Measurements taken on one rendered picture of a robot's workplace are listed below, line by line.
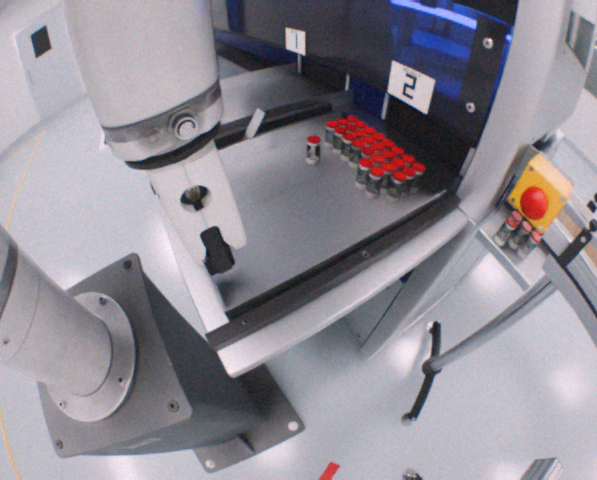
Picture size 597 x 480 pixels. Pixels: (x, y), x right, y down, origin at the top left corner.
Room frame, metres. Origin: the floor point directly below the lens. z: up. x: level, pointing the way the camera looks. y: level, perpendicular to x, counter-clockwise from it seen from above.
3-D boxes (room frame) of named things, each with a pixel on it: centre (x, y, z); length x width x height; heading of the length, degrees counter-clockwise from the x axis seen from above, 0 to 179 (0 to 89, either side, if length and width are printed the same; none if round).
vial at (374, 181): (0.30, -0.11, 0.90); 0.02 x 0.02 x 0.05
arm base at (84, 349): (0.04, 0.29, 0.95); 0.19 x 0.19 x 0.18
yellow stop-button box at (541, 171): (0.21, -0.33, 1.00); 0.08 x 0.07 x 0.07; 121
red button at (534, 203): (0.18, -0.29, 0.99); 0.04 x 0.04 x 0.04; 31
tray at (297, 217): (0.30, -0.01, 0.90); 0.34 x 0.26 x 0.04; 121
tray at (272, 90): (0.65, 0.08, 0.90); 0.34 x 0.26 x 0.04; 121
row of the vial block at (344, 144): (0.36, -0.10, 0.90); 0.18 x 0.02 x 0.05; 31
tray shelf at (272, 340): (0.47, 0.05, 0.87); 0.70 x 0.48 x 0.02; 31
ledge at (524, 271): (0.21, -0.37, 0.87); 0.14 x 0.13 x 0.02; 121
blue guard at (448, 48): (1.12, 0.25, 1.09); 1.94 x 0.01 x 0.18; 31
